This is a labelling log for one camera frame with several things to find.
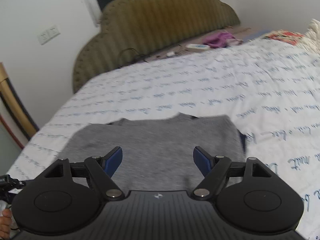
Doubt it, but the grey navy knit sweater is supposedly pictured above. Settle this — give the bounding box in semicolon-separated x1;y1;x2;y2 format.
57;113;246;192

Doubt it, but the pile of colourful clothes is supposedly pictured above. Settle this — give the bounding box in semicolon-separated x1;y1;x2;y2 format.
261;19;319;54

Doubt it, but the white remote control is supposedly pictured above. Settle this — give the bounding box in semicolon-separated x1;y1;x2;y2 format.
185;43;210;52

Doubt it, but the olive padded headboard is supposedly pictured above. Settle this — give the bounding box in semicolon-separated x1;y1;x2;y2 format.
73;0;240;92

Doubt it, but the white wall socket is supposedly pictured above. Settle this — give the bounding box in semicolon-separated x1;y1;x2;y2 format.
37;25;60;45

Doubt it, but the purple cloth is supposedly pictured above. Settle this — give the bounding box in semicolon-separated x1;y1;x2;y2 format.
202;31;243;49

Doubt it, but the white bedsheet with blue script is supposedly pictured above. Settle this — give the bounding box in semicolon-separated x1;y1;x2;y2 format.
8;39;319;239

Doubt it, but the left hand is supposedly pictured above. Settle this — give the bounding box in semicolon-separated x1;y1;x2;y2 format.
0;209;12;239

